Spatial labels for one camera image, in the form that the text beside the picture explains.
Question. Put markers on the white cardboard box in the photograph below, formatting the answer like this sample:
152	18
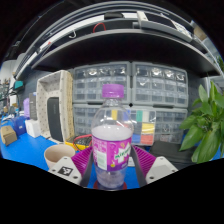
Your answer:
32	128

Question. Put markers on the dark grey upright box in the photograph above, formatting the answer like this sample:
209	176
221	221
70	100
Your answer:
33	106

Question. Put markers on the clear bottle with purple cap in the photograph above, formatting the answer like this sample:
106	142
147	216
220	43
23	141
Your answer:
111	150

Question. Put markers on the black speaker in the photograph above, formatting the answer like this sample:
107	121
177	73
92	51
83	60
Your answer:
55	118

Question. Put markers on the yellow multimeter with red leads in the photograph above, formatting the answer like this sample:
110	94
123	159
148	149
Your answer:
71	145

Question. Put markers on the purple bag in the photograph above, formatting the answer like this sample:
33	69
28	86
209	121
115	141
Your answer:
26	108

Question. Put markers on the green potted plant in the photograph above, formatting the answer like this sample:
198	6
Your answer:
205	130

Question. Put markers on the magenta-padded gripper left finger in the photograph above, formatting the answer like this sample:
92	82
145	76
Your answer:
65	170

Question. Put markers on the brown cardboard box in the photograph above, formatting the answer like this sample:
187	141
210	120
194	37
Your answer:
8	135

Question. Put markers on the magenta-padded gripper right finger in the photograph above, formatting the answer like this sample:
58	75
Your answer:
160	168

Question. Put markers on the blue box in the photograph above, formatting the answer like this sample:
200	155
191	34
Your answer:
18	124

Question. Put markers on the flat black case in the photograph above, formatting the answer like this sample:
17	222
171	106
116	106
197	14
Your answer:
166	150

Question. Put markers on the beige patterned cup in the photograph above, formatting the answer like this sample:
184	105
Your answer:
55	154

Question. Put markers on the white perforated crate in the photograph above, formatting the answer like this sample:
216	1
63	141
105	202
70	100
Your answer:
46	86

